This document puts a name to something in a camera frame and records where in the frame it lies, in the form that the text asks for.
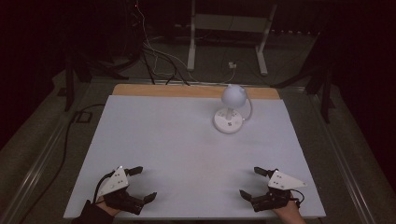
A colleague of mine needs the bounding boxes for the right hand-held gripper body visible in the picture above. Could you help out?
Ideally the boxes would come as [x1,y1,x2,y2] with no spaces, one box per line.
[251,170,308,214]

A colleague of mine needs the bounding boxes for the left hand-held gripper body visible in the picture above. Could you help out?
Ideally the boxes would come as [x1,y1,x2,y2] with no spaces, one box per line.
[96,166,146,216]

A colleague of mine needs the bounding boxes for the person's left hand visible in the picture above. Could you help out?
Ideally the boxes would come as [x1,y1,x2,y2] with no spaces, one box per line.
[93,199,122,217]

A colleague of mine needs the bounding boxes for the person's right hand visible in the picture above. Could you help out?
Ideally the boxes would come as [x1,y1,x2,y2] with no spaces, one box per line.
[272,200,308,224]

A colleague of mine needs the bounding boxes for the white table mat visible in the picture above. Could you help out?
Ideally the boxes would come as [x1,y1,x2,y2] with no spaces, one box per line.
[63,94,327,220]

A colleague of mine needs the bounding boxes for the white round desk lamp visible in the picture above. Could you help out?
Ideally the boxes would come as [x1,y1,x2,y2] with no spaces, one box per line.
[212,83,254,135]

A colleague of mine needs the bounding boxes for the black tripod stand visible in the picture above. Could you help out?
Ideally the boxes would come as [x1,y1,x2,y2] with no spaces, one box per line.
[270,59,337,125]
[63,52,130,113]

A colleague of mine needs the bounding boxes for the dark curtain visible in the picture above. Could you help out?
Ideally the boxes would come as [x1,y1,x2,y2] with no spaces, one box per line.
[0,0,68,150]
[334,0,396,190]

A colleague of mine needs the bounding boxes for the white metal stand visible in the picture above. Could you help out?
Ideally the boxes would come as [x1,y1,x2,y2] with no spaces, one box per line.
[186,0,278,77]

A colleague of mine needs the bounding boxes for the left hand-held gripper black cable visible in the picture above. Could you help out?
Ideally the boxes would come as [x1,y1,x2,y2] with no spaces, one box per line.
[92,170,117,203]

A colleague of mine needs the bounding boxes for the hand-held gripper black cable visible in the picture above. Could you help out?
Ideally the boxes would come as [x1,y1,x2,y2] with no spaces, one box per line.
[92,170,117,203]
[289,189,305,209]

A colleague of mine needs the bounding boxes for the right hand-held gripper black cable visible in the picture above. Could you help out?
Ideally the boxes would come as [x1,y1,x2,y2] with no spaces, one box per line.
[289,189,305,209]

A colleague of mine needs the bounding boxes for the long black floor cable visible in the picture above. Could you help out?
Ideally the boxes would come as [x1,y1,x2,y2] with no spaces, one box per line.
[18,103,106,224]

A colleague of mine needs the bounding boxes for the aluminium floor rail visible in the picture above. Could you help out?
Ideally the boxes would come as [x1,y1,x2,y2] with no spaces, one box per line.
[309,91,379,224]
[0,119,80,224]

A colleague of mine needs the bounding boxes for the black square floor frame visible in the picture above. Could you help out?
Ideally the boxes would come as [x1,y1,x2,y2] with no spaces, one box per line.
[72,110,93,124]

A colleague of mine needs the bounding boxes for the bundle of black floor cables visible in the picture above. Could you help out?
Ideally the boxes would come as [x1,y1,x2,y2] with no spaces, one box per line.
[140,43,191,87]

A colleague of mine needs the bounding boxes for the white floor cable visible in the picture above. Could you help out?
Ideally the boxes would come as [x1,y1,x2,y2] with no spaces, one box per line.
[135,0,237,85]

